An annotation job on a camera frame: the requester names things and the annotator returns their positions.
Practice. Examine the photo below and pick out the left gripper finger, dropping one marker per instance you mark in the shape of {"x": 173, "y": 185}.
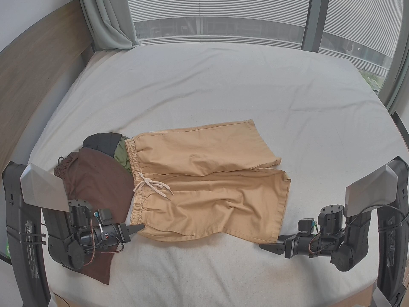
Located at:
{"x": 131, "y": 230}

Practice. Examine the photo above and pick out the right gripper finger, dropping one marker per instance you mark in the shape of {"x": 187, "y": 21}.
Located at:
{"x": 286, "y": 238}
{"x": 278, "y": 248}

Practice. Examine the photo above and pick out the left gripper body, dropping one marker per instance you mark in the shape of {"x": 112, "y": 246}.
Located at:
{"x": 110, "y": 235}

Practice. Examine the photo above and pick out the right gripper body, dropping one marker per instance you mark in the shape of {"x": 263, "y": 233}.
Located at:
{"x": 303, "y": 246}

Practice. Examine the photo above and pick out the tan shorts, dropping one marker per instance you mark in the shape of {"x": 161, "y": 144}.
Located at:
{"x": 207, "y": 187}

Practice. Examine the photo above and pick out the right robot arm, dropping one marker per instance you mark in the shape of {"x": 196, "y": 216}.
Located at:
{"x": 370, "y": 187}

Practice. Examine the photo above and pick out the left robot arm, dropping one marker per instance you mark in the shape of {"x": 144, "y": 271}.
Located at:
{"x": 41, "y": 187}

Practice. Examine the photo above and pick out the bed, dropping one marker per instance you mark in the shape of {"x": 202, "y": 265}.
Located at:
{"x": 239, "y": 85}

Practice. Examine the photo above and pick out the brown shorts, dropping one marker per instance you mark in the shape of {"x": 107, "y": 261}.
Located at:
{"x": 96, "y": 184}

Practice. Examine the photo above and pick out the black garment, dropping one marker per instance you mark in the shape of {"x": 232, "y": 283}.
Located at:
{"x": 99, "y": 142}

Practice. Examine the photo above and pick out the grey-green curtain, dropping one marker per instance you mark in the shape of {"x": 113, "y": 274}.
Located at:
{"x": 108, "y": 27}

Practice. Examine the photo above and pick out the window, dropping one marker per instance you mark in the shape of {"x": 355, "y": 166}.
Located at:
{"x": 223, "y": 8}

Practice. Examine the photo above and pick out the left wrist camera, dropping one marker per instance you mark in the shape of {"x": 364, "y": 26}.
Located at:
{"x": 104, "y": 216}

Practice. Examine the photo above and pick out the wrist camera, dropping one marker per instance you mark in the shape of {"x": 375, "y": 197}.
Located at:
{"x": 306, "y": 226}
{"x": 104, "y": 216}

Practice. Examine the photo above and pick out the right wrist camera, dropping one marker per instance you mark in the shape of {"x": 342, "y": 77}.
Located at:
{"x": 306, "y": 226}

